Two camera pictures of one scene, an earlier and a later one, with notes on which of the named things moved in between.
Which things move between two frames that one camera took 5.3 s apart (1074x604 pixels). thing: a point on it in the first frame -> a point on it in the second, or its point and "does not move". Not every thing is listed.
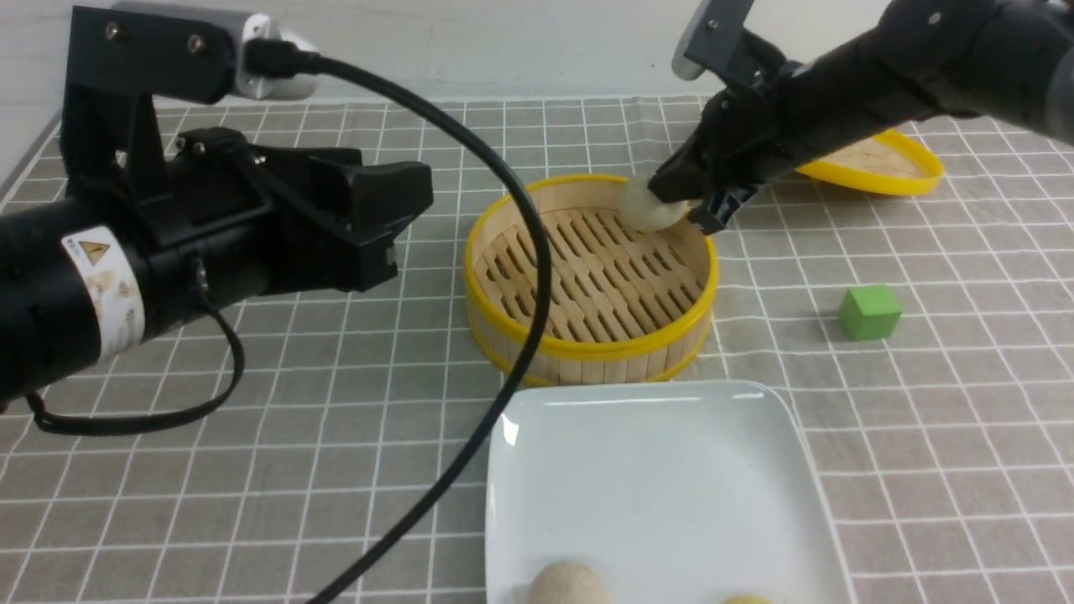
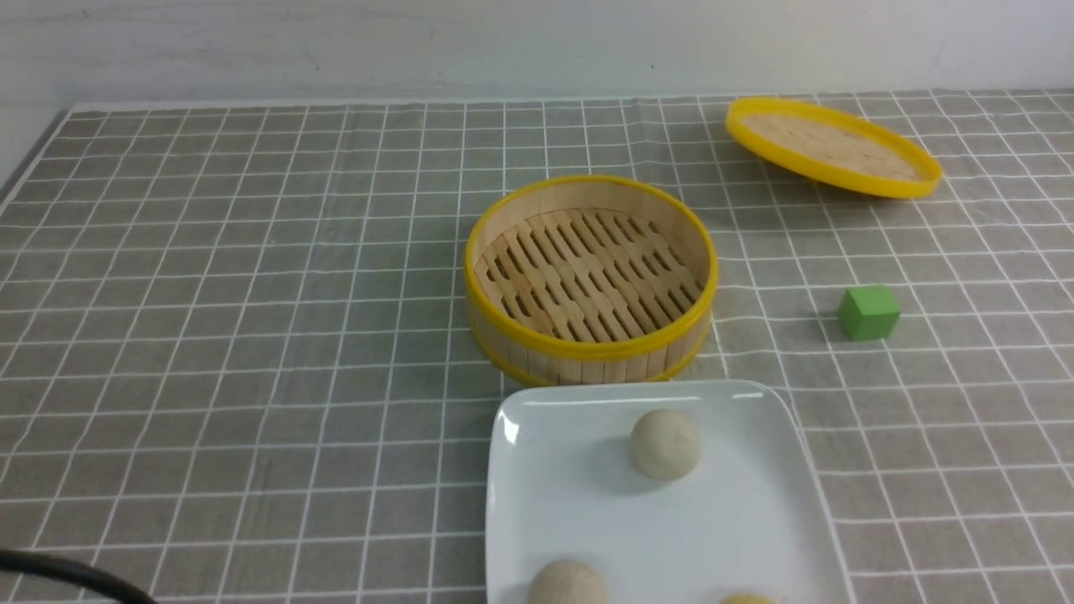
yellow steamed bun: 746,599 does not move
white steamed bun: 569,582 does not move
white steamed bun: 643,210 -> 665,444
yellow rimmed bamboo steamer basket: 626,304 does not move
